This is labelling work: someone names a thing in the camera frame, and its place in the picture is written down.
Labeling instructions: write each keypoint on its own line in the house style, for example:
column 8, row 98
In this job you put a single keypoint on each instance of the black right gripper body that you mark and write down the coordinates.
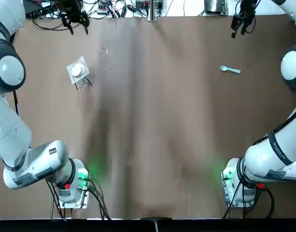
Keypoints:
column 248, row 6

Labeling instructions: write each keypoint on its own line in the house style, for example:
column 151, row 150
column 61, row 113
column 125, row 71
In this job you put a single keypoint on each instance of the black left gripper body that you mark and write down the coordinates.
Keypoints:
column 70, row 8

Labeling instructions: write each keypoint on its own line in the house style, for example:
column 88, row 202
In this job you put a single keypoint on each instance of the pale green small spoon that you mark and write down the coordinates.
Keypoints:
column 231, row 70

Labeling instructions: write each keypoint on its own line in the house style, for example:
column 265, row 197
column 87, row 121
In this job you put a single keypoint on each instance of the white crucible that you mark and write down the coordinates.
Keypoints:
column 77, row 70

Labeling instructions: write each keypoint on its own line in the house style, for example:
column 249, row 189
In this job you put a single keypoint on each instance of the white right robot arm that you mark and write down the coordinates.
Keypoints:
column 271, row 154

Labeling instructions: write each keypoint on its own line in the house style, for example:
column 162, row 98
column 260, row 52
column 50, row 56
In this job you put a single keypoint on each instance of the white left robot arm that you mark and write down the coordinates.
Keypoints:
column 12, row 135

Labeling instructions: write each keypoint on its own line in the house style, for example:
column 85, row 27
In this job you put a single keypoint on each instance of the grey usb hub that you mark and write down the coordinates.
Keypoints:
column 102, row 7

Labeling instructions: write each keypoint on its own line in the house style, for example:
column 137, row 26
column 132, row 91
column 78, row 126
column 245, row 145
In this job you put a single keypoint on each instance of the black box red logo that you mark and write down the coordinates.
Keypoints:
column 41, row 8

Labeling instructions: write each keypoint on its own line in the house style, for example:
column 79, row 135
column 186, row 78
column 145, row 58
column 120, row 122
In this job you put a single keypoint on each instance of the clear tripod stand black legs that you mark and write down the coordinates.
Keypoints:
column 86, row 71

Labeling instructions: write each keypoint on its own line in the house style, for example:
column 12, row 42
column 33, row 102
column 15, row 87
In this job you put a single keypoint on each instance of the grey box with plugs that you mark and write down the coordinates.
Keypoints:
column 141, row 3

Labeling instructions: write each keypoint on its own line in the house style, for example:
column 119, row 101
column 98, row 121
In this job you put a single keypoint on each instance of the aluminium camera post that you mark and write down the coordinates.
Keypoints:
column 153, row 9

